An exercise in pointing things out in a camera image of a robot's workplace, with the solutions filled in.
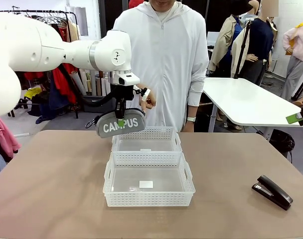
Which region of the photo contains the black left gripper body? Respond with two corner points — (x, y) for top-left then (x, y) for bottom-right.
(111, 85), (135, 101)

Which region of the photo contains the grey CAMPUS pouch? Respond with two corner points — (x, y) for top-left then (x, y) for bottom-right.
(85, 109), (147, 138)

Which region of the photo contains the black stapler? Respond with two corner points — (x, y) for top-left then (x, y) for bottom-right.
(251, 175), (294, 211)

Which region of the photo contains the person's left forearm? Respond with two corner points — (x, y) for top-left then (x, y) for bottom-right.
(187, 79), (210, 108)

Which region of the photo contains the person's right hand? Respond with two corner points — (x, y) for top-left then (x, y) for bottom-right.
(141, 90), (157, 110)

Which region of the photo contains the dark grey storage box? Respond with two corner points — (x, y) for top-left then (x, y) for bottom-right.
(81, 94), (117, 114)

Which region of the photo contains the tall grey tube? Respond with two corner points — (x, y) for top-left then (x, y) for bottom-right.
(89, 69), (97, 97)

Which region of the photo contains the white perforated plastic basket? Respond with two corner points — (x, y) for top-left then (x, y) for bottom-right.
(111, 126), (183, 153)

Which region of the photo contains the slanted grey paper roll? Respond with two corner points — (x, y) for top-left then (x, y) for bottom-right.
(70, 71), (87, 96)

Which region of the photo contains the white background table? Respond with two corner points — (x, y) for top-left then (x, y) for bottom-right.
(202, 77), (303, 127)

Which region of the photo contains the person in white hoodie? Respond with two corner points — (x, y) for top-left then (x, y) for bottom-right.
(113, 1), (210, 131)

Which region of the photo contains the long red dress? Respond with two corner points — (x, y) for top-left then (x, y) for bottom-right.
(51, 27), (77, 104)

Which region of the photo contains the navy blue cloth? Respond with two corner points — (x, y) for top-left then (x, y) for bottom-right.
(35, 82), (67, 124)

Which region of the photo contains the mannequin in pink top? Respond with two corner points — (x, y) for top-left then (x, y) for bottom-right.
(282, 14), (303, 100)

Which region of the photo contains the beige garment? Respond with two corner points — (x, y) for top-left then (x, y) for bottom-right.
(66, 21), (81, 42)

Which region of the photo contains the yellow item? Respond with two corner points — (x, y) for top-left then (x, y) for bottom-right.
(25, 87), (42, 99)

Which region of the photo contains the mannequin in navy top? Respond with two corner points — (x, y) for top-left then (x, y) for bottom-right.
(231, 2), (277, 87)

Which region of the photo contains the white perforated basket with sticker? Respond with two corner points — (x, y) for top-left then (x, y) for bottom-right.
(103, 151), (196, 208)

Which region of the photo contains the mannequin in beige coat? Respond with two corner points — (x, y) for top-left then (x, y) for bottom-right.
(208, 9), (244, 78)

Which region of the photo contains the black clothes rack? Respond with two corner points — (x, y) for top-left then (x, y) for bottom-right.
(0, 10), (80, 119)

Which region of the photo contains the white board panel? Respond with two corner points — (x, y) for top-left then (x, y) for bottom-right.
(206, 31), (221, 47)

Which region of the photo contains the pink garment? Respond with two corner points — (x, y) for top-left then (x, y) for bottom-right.
(0, 117), (22, 162)

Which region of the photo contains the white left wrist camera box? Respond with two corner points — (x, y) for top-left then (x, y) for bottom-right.
(113, 71), (141, 87)

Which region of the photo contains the black left arm cable sleeve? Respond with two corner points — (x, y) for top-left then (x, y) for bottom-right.
(82, 86), (117, 108)

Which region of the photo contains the small white left mounted camera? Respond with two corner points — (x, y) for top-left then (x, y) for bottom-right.
(141, 88), (152, 102)

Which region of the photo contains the black cable coil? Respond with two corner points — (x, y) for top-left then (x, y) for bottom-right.
(269, 129), (296, 152)

